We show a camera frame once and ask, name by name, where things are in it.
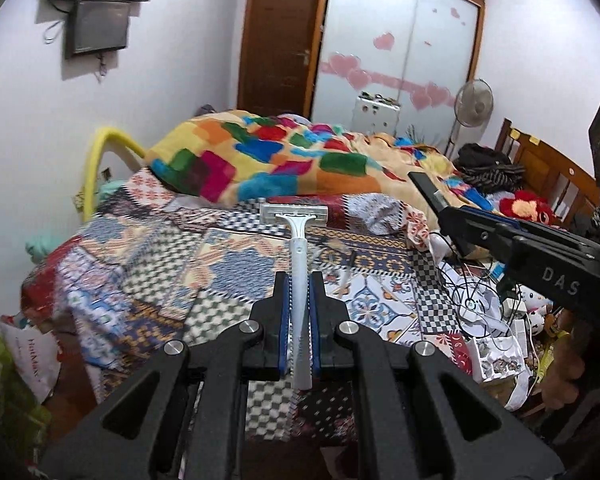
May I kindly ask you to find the white disposable razor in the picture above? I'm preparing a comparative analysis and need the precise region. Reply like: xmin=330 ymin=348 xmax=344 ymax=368
xmin=260 ymin=204 xmax=328 ymax=390

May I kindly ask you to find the red plush toy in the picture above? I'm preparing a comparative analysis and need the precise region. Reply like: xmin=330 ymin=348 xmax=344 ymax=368
xmin=498 ymin=190 xmax=556 ymax=226

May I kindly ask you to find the white pump bottle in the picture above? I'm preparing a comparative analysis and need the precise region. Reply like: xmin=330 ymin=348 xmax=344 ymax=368
xmin=428 ymin=231 xmax=454 ymax=266

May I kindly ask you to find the white kitty plush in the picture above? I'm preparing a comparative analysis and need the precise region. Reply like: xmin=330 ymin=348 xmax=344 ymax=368
xmin=519 ymin=286 xmax=553 ymax=336

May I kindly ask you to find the wooden headboard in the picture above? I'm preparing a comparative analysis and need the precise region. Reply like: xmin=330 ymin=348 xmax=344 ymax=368
xmin=495 ymin=118 xmax=600 ymax=228

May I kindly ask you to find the white standing fan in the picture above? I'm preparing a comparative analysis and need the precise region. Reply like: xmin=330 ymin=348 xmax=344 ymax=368
xmin=444 ymin=78 xmax=493 ymax=157

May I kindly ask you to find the patterned patchwork bed cover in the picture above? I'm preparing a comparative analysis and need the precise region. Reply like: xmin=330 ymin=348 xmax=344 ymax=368
xmin=20 ymin=167 xmax=474 ymax=443

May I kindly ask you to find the white small cabinet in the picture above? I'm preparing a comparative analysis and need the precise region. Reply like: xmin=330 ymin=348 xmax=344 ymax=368
xmin=350 ymin=91 xmax=401 ymax=136

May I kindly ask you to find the colourful patchwork fleece blanket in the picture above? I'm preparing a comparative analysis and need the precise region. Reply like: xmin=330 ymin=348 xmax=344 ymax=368
xmin=145 ymin=110 xmax=472 ymax=228

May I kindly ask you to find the white sliding wardrobe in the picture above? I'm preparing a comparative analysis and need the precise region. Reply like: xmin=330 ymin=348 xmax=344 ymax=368
xmin=311 ymin=0 xmax=479 ymax=150

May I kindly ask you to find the white shopping bag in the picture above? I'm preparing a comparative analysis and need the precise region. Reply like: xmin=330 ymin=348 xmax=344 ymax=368
xmin=0 ymin=315 xmax=61 ymax=403

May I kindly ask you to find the brown wooden door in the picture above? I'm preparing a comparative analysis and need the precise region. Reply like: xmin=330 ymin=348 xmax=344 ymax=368
xmin=237 ymin=0 xmax=326 ymax=116

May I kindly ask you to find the small black wall monitor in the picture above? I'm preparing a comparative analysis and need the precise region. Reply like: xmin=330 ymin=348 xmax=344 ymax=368
xmin=65 ymin=0 xmax=131 ymax=60

